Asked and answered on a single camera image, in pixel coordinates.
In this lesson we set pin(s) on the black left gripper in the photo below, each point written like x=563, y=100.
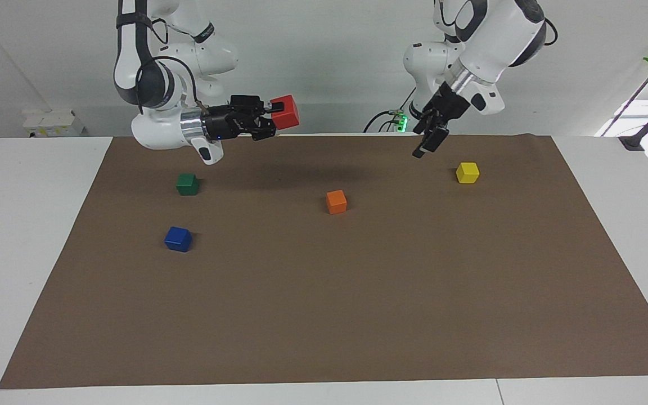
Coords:
x=448, y=101

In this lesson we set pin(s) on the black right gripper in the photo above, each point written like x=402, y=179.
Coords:
x=225, y=124

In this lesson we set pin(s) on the red wooden block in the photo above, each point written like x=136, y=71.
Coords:
x=287, y=115

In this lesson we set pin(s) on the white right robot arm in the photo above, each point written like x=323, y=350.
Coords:
x=155, y=132

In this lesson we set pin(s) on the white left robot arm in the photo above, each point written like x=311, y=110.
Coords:
x=493, y=34

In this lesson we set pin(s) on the yellow wooden block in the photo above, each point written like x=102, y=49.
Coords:
x=467, y=173

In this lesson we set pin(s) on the green wooden block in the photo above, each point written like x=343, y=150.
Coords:
x=187, y=184

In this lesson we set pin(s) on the orange wooden block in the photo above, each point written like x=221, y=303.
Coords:
x=336, y=202

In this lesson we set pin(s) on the blue wooden block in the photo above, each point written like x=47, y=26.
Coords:
x=178, y=240

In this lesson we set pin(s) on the green lit power device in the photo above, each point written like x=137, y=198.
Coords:
x=400, y=121

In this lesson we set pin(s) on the brown paper table mat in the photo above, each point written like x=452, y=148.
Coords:
x=324, y=292

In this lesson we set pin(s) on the white power strip box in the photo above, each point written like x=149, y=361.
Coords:
x=54, y=124

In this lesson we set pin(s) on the green tipped pole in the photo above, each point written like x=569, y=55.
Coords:
x=636, y=90

